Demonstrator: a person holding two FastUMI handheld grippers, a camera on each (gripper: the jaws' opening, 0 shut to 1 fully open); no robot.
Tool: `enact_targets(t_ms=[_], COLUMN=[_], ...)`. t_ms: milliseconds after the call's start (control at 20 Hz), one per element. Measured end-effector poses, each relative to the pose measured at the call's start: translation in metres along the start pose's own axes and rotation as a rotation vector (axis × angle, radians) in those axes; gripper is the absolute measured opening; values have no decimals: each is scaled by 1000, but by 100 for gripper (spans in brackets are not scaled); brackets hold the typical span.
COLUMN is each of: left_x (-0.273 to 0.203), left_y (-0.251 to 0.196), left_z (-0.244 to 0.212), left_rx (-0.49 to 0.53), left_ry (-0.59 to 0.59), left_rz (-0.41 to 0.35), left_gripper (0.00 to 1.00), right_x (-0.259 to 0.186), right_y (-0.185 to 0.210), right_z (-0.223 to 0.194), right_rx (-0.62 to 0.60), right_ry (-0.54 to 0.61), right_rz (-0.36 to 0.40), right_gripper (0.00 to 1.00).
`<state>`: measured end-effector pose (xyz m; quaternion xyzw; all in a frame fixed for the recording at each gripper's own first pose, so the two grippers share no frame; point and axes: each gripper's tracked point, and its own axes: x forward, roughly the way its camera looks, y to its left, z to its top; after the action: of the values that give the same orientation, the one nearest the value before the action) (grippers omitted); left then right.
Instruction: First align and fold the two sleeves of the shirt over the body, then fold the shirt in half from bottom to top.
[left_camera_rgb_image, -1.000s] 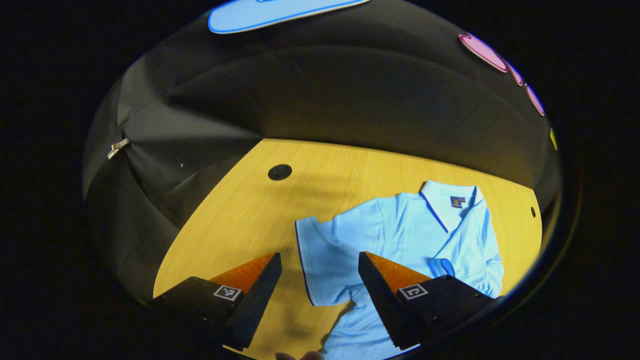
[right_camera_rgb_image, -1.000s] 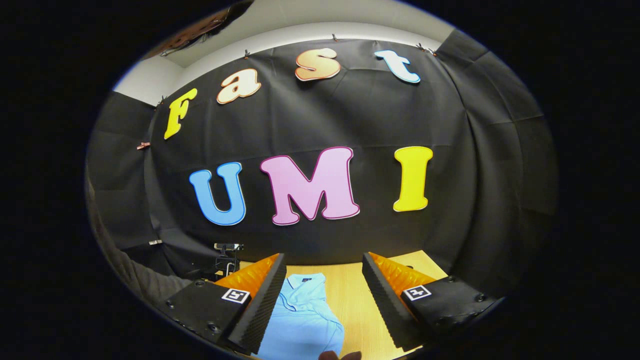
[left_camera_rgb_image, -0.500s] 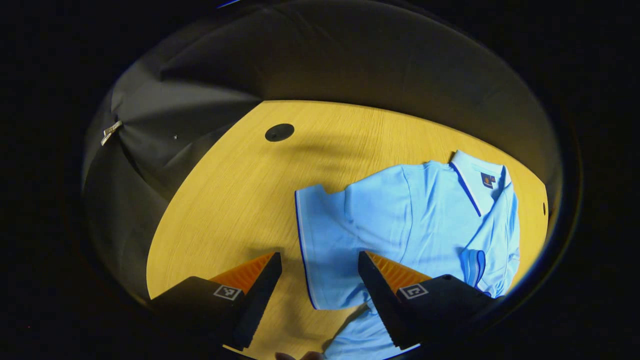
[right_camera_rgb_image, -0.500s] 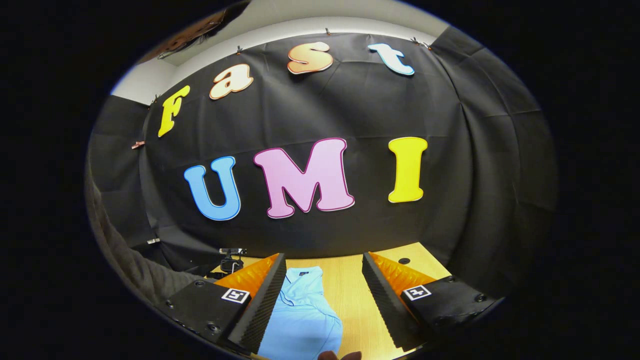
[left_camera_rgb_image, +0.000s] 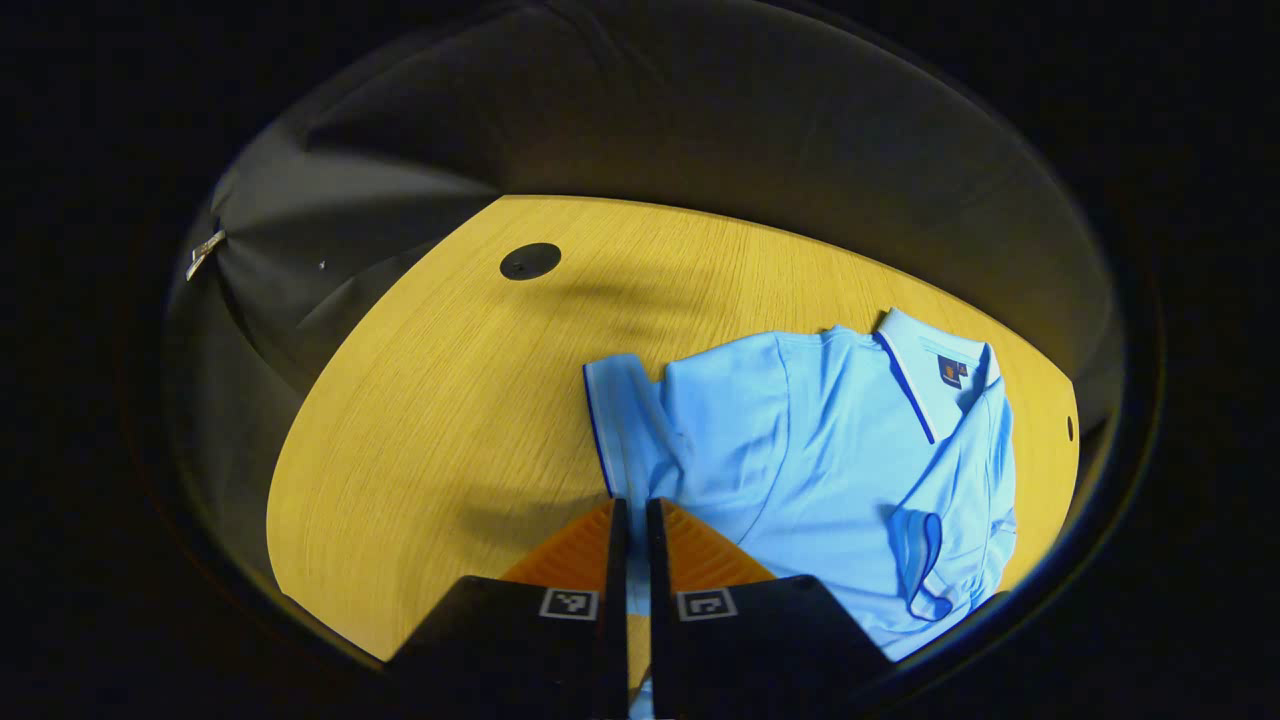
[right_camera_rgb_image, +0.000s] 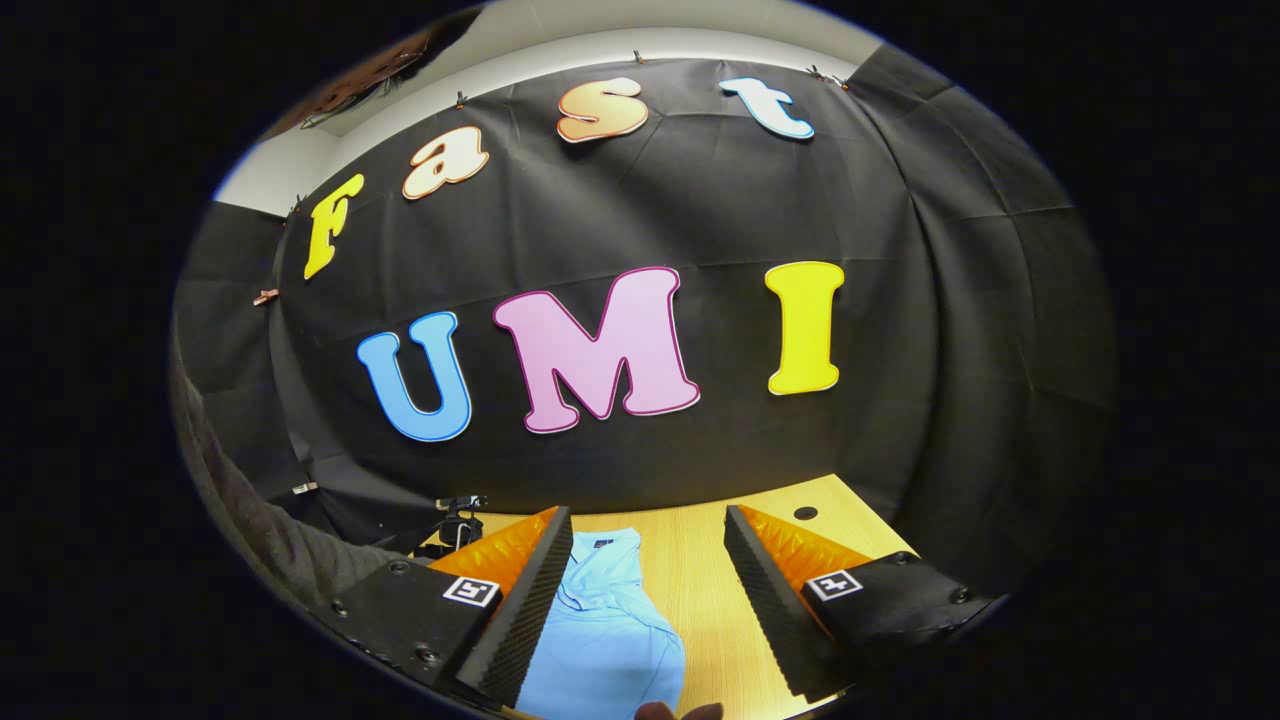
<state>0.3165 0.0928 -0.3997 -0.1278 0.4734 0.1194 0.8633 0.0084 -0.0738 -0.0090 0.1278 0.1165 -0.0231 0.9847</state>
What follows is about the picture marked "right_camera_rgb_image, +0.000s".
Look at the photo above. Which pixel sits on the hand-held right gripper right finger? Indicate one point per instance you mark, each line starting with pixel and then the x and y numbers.
pixel 770 610

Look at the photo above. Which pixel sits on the black backdrop cloth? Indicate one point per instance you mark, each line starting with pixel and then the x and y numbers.
pixel 720 190

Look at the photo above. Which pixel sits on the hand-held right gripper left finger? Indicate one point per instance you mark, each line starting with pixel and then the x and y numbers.
pixel 530 610

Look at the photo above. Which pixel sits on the light blue T-shirt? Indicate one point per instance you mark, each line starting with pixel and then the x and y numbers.
pixel 600 650

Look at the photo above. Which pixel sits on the copper side clip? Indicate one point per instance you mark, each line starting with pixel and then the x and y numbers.
pixel 266 297

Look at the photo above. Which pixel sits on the brown overhead object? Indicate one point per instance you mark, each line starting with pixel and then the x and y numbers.
pixel 370 75

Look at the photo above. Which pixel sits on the black tripod device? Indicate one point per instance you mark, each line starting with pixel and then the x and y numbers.
pixel 457 522

